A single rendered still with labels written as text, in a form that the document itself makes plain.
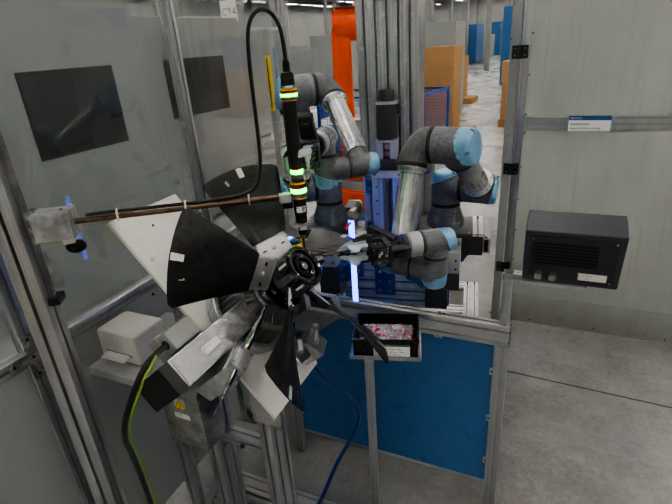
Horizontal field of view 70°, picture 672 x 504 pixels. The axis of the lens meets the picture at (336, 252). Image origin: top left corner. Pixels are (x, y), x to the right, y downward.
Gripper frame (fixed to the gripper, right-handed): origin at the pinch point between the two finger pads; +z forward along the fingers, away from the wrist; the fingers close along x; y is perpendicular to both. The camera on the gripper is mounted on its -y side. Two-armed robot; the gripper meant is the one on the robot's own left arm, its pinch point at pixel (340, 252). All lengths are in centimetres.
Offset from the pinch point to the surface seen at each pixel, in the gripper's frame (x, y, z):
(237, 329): 5.0, 22.1, 32.7
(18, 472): 49, 13, 102
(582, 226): -8, 20, -65
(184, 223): -25, 20, 40
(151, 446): 85, -18, 76
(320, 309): 15.5, 5.8, 8.4
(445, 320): 33.3, 0.7, -36.0
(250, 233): -11.3, 1.6, 25.7
